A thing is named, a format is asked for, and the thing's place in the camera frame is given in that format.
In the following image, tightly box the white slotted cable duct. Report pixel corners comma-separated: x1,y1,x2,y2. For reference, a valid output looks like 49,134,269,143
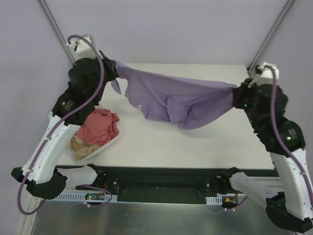
205,196,223,206
53,192,118,203

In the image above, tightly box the aluminium frame post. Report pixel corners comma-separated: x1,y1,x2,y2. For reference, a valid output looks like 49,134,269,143
246,0,296,77
37,0,74,64

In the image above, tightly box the aluminium extrusion rail right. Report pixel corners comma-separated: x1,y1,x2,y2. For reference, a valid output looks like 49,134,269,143
276,177,294,191

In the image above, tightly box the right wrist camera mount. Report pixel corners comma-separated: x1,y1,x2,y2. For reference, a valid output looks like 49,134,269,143
247,62,280,88

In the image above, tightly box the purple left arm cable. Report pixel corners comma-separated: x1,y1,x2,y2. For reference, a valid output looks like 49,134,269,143
17,35,113,216

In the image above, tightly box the right white slotted cable duct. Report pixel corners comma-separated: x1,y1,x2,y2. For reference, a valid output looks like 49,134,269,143
205,196,223,206

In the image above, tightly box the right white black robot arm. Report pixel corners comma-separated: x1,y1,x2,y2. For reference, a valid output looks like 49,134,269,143
220,78,313,234

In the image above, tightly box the lavender purple t-shirt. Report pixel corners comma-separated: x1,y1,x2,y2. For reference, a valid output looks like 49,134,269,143
115,62,236,130

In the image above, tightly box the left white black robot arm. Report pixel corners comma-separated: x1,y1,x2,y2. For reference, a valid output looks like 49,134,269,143
11,52,118,200

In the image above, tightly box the left aluminium frame post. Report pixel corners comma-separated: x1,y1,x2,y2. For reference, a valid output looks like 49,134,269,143
37,0,74,64

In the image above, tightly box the left white slotted cable duct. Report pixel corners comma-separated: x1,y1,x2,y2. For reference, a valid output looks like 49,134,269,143
53,192,118,203

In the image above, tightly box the pink t-shirt in basket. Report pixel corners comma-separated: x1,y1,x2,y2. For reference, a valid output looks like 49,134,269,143
76,108,120,146

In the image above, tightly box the right aluminium frame post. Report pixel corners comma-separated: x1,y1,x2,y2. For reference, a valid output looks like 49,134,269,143
246,0,296,77

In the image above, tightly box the white plastic laundry basket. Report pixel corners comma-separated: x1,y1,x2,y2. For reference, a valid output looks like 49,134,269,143
65,131,122,163

